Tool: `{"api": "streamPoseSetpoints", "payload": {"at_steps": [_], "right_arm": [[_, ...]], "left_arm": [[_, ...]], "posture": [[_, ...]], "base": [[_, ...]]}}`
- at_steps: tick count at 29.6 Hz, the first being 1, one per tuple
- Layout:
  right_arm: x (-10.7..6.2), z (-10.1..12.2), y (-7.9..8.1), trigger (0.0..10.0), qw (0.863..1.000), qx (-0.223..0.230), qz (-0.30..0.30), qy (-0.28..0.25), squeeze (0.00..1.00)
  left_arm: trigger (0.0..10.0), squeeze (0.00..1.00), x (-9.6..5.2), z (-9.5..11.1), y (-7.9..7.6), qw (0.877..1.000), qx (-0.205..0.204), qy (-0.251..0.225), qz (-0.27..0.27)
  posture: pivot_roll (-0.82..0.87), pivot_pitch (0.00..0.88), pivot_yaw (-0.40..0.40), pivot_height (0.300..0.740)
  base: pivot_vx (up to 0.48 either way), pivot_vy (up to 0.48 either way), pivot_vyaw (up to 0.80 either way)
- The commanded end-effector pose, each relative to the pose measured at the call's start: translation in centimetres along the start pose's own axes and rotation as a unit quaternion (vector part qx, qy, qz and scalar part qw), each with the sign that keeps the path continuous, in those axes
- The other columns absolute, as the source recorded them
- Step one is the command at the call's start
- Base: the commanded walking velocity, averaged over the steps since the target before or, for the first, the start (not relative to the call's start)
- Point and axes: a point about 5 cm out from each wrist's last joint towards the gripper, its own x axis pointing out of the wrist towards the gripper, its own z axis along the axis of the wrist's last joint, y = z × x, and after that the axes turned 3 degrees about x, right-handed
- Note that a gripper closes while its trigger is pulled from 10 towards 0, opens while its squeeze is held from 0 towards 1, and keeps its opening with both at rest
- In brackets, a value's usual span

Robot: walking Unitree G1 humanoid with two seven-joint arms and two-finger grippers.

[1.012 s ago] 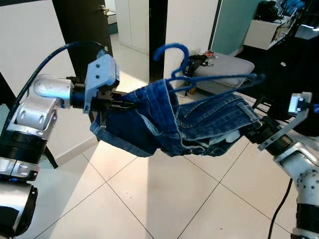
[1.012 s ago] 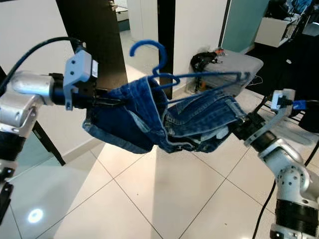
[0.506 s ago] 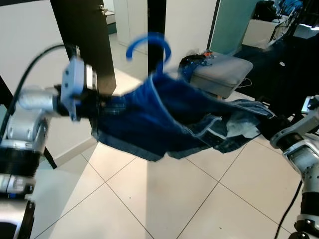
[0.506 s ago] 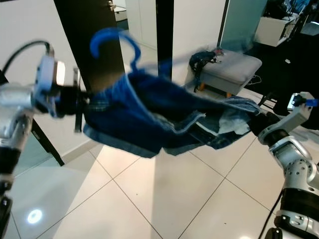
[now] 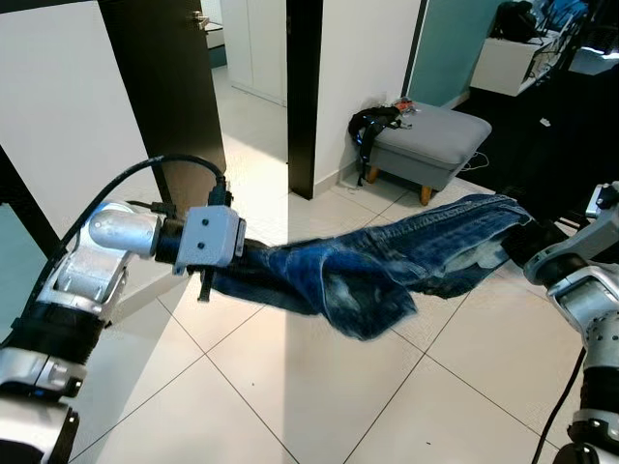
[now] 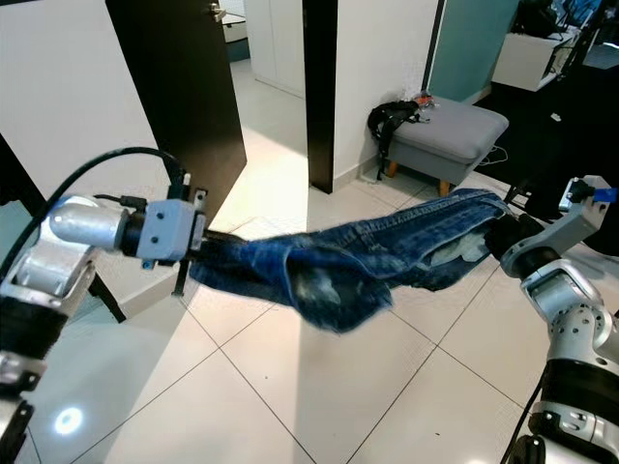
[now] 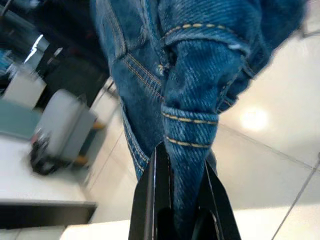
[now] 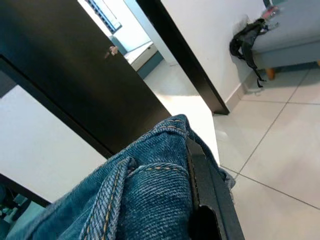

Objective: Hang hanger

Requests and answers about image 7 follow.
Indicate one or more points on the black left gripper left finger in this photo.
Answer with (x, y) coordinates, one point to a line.
(150, 200)

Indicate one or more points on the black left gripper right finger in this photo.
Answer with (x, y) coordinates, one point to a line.
(217, 220)

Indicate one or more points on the blue denim jeans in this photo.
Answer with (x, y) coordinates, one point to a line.
(190, 87)

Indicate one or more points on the grey upholstered bench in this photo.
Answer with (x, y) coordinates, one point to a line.
(67, 120)

